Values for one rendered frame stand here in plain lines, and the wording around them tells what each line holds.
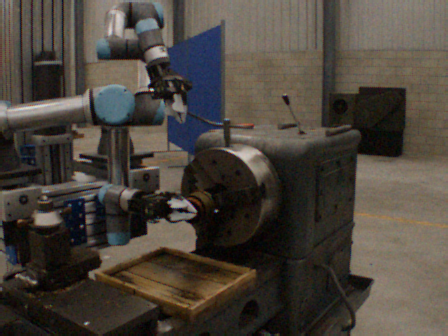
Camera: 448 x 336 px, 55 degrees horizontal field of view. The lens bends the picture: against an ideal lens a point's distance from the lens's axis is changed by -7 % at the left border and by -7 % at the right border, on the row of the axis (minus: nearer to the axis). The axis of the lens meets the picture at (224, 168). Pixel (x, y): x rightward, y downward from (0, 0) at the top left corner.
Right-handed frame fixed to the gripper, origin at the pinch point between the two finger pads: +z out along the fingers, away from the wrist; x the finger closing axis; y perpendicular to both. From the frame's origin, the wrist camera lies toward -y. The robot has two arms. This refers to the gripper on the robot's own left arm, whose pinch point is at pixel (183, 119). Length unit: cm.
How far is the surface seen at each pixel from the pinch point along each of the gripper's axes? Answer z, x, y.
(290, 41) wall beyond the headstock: -317, -363, -989
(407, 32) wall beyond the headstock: -201, -76, -996
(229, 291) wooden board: 52, 11, 20
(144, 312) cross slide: 46, 15, 53
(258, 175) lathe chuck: 25.4, 18.1, -1.7
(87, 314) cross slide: 42, 8, 61
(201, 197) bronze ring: 25.9, 6.0, 11.7
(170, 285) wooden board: 46, -4, 26
